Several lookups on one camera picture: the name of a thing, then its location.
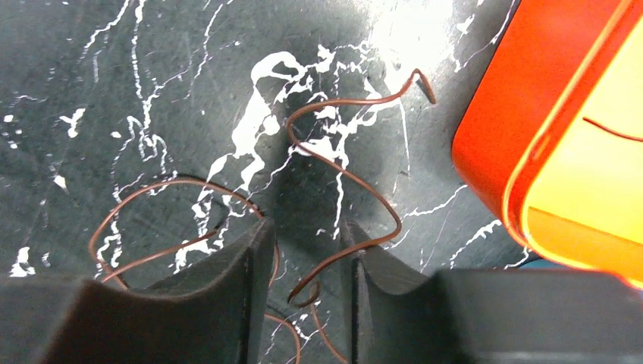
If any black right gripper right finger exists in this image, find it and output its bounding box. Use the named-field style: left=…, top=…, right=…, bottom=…
left=341, top=246, right=642, bottom=363

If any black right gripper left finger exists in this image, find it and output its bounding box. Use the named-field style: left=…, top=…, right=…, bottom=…
left=1, top=218, right=275, bottom=363

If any light blue square tray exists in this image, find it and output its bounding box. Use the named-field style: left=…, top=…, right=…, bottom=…
left=518, top=258, right=571, bottom=270

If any orange square tray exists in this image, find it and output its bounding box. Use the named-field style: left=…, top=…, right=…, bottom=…
left=452, top=1, right=642, bottom=288

